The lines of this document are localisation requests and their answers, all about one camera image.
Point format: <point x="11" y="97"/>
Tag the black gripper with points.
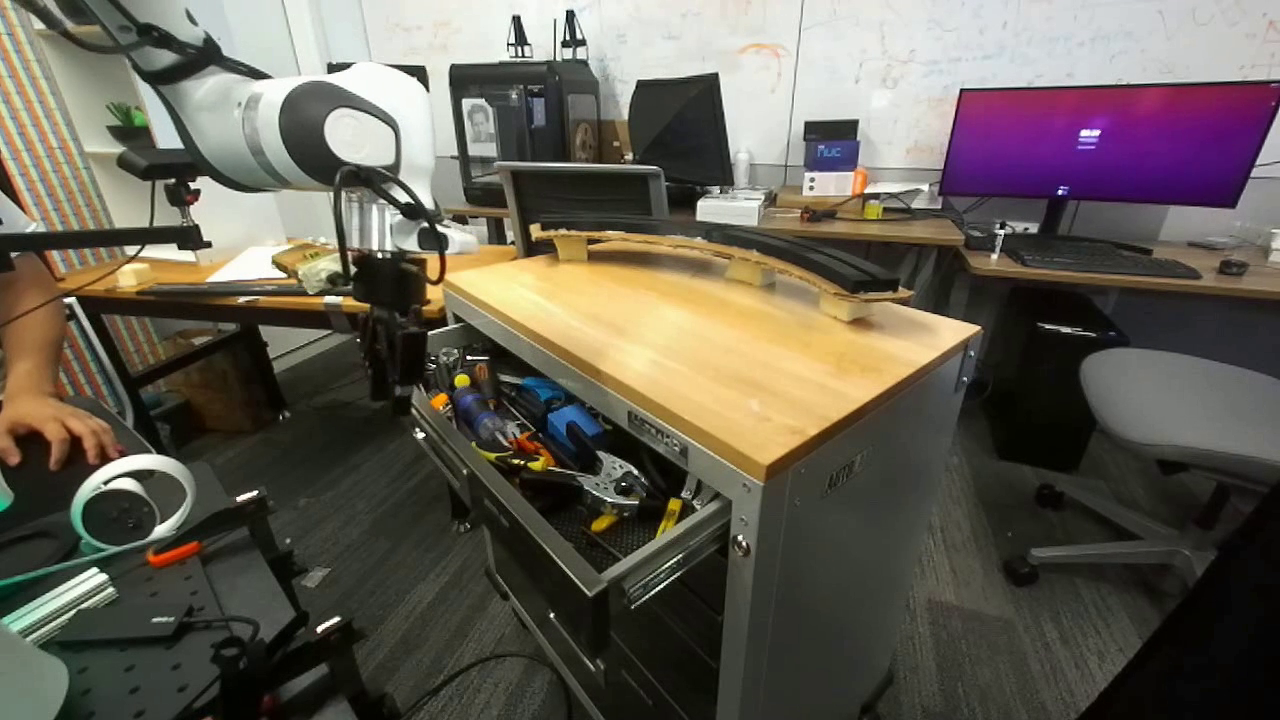
<point x="397" y="339"/>

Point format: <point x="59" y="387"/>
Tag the person's bare forearm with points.
<point x="25" y="327"/>

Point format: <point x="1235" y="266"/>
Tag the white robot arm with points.
<point x="267" y="126"/>

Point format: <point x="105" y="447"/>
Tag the gray metal tool drawer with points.
<point x="514" y="513"/>

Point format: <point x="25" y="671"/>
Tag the person's bare hand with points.
<point x="52" y="427"/>

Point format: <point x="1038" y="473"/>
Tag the blue tool case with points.
<point x="572" y="427"/>

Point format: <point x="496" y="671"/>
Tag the black clamp stand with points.
<point x="267" y="533"/>

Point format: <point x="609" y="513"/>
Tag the wooden side table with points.
<point x="202" y="286"/>

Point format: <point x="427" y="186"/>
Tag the silver black pliers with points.
<point x="613" y="482"/>

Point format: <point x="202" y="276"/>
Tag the white tape roll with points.
<point x="165" y="473"/>

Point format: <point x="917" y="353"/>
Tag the gray framed black panel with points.
<point x="580" y="202"/>

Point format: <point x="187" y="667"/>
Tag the black board with photo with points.
<point x="534" y="115"/>

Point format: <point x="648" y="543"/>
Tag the black horizontal bar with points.
<point x="105" y="236"/>

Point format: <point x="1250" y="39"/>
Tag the wooden top metal workbench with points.
<point x="722" y="344"/>

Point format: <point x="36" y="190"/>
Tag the white flat box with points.
<point x="728" y="204"/>

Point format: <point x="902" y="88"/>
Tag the black perforated board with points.
<point x="147" y="667"/>

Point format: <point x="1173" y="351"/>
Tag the black monitor back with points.
<point x="681" y="126"/>

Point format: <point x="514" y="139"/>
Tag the silver metal cylinder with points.
<point x="62" y="603"/>

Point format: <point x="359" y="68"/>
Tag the curved wooden beam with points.
<point x="802" y="286"/>

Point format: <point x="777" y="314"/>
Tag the black curved strip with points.
<point x="802" y="253"/>

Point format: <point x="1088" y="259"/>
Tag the blue white box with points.
<point x="829" y="146"/>

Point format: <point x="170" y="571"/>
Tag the long wooden office desk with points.
<point x="934" y="228"/>

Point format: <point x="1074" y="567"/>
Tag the black computer tower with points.
<point x="1052" y="387"/>

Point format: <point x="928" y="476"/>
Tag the black keyboard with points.
<point x="1094" y="259"/>

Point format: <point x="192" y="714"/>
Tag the monitor with purple screen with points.
<point x="1105" y="141"/>

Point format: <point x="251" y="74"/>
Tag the gray office chair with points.
<point x="1173" y="407"/>

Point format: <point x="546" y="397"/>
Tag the black computer mouse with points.
<point x="1235" y="266"/>

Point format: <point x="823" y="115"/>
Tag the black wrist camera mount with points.
<point x="390" y="283"/>

